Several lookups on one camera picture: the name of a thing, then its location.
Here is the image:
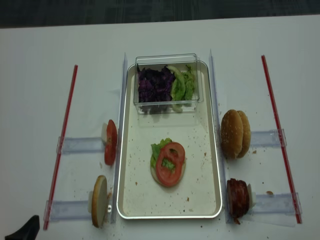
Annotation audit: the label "clear pusher track lower left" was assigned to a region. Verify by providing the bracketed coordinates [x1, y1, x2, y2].
[43, 200, 92, 222]

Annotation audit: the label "red rail right side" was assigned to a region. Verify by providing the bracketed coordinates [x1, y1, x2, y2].
[261, 55, 303, 224]

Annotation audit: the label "white pusher block tomato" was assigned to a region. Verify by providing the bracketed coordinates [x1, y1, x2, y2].
[101, 123, 108, 145]

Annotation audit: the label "white pusher block patty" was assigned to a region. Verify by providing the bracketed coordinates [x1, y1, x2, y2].
[247, 183, 256, 209]

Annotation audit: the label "purple cabbage shreds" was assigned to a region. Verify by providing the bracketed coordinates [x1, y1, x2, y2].
[136, 65, 173, 114]

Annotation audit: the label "red rail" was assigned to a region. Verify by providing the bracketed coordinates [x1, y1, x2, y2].
[43, 65, 78, 231]
[261, 55, 303, 224]

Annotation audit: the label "red rail left side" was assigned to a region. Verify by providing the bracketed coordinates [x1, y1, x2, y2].
[43, 65, 78, 231]

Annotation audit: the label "sesame bun top inner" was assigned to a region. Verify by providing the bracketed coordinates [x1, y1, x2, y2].
[237, 110, 251, 159]

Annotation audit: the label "clear pusher track upper left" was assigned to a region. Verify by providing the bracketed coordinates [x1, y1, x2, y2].
[56, 136, 105, 155]

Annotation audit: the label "red tomato slice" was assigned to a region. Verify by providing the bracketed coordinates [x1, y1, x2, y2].
[104, 119, 118, 166]
[155, 142, 185, 187]

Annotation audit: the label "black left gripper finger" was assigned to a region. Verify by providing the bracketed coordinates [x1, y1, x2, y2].
[4, 215, 40, 240]

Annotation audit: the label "sesame bun top outer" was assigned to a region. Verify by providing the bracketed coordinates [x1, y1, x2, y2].
[220, 109, 244, 159]

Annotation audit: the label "red tomato slice back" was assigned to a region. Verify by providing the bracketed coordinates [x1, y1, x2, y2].
[104, 119, 118, 166]

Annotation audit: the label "clear pusher track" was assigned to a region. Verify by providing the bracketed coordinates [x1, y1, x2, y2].
[43, 200, 92, 222]
[250, 129, 287, 148]
[56, 136, 105, 155]
[250, 192, 302, 215]

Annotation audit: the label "sesame bun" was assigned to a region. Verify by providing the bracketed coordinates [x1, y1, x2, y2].
[237, 110, 251, 159]
[220, 109, 244, 159]

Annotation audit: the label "clear pusher track upper right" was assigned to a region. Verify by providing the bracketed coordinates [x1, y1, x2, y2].
[250, 129, 287, 148]

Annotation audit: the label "lettuce leaf on bun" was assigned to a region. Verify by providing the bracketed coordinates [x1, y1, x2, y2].
[150, 138, 175, 171]

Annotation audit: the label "bottom bun on tray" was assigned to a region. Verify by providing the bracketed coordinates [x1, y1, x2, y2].
[150, 162, 186, 188]

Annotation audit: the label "white metal tray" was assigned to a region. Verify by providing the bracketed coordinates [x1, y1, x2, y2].
[116, 62, 223, 220]

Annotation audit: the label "brown meat patty stack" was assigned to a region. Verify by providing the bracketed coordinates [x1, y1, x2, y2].
[227, 178, 250, 225]

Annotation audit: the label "green lettuce leaves in container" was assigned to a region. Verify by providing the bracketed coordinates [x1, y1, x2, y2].
[164, 64, 196, 102]

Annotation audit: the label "red tomato slice front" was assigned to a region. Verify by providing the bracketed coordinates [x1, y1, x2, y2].
[155, 142, 185, 187]

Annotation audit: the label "clear plastic salad container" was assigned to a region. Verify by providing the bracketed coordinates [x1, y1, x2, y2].
[133, 53, 203, 115]

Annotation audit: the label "bun bottom slice upright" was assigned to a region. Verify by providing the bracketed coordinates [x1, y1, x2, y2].
[91, 175, 108, 228]

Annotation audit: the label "clear pusher track lower right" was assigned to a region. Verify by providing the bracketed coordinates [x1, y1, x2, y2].
[250, 192, 302, 215]

